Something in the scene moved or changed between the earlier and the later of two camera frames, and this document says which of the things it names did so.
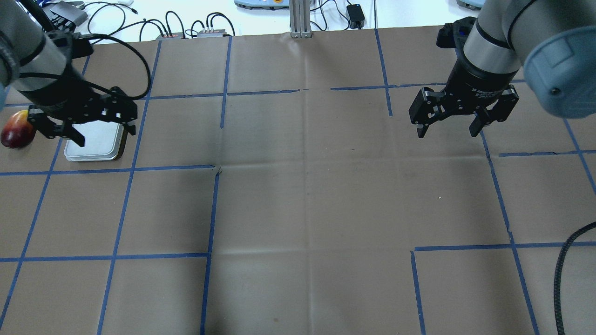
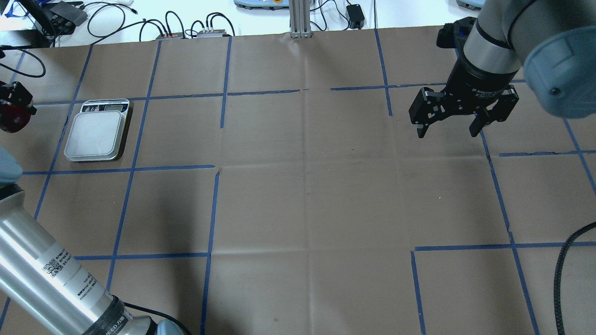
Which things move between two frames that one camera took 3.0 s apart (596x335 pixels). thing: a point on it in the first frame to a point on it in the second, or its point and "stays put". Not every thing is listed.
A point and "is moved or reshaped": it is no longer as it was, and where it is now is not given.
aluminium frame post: x=300 y=19 stays put
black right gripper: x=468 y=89 stays put
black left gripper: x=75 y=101 to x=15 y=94
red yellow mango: x=17 y=131 is moved or reshaped
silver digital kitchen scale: x=104 y=141 stays put
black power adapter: x=356 y=16 stays put
